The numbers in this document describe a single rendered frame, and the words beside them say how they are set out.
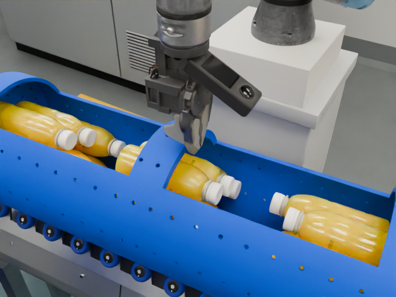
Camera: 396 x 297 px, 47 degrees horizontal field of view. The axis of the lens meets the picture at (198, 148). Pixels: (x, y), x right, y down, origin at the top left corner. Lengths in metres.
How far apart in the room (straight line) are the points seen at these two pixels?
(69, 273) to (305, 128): 0.62
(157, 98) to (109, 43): 2.37
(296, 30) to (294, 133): 0.23
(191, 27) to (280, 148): 0.57
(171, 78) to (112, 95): 2.46
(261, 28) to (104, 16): 2.00
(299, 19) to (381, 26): 2.55
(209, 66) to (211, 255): 0.29
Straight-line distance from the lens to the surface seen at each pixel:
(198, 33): 0.62
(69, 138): 0.93
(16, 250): 1.16
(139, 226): 0.76
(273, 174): 0.92
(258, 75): 1.03
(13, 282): 1.52
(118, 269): 0.98
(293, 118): 1.04
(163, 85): 0.68
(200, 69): 0.64
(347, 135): 2.89
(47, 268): 1.11
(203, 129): 0.75
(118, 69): 3.11
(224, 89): 0.64
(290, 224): 0.76
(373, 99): 3.27
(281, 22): 1.06
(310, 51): 1.05
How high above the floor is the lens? 1.73
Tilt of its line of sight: 41 degrees down
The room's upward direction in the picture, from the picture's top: straight up
